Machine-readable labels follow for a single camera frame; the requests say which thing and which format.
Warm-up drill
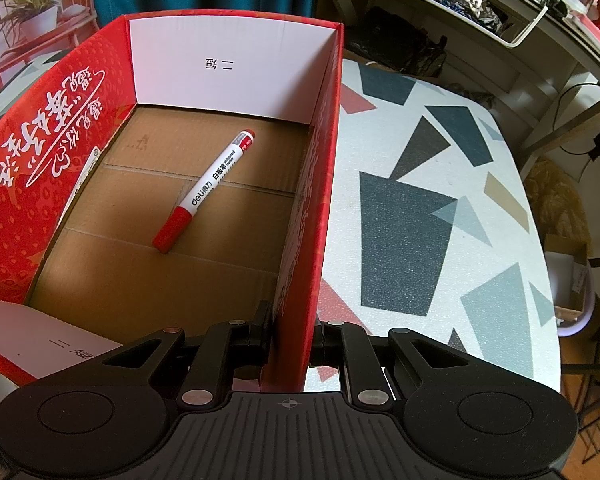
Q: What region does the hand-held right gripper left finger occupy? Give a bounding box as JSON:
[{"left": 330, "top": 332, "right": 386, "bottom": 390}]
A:
[{"left": 100, "top": 302, "right": 273, "bottom": 407}]

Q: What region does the red and white marker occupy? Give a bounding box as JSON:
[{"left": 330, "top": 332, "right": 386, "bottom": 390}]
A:
[{"left": 152, "top": 129, "right": 258, "bottom": 253}]

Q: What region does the lavender plastic basin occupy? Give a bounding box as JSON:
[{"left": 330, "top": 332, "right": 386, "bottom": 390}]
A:
[{"left": 555, "top": 260, "right": 600, "bottom": 337}]

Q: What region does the blue and white cloth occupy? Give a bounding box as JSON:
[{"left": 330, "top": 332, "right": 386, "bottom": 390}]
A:
[{"left": 420, "top": 0, "right": 512, "bottom": 33}]

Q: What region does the geometric patterned tablecloth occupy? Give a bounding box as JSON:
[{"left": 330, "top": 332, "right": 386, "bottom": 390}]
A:
[{"left": 0, "top": 52, "right": 563, "bottom": 396}]

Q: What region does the white wire basket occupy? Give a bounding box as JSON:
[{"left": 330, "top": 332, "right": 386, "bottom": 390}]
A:
[{"left": 361, "top": 0, "right": 551, "bottom": 48}]

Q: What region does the small brown cardboard box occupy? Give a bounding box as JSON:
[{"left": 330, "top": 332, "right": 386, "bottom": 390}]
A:
[{"left": 545, "top": 234, "right": 593, "bottom": 311}]

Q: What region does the red cardboard box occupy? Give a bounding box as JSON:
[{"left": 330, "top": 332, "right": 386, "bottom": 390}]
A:
[{"left": 0, "top": 14, "right": 346, "bottom": 393}]

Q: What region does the black bag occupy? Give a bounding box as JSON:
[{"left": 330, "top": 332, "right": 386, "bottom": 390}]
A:
[{"left": 347, "top": 7, "right": 448, "bottom": 78}]

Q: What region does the cluttered white shelf unit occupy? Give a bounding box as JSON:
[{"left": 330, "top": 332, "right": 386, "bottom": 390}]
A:
[{"left": 320, "top": 0, "right": 600, "bottom": 161}]

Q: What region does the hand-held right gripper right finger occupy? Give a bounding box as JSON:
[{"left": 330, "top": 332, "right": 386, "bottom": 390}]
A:
[{"left": 311, "top": 317, "right": 463, "bottom": 406}]

